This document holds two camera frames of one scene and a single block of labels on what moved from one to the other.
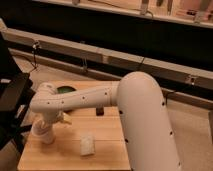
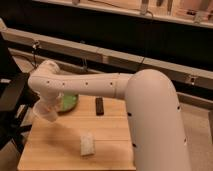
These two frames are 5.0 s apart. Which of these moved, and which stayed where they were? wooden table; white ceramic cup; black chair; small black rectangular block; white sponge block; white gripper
Moved: white ceramic cup; white gripper
Stayed: white sponge block; wooden table; black chair; small black rectangular block
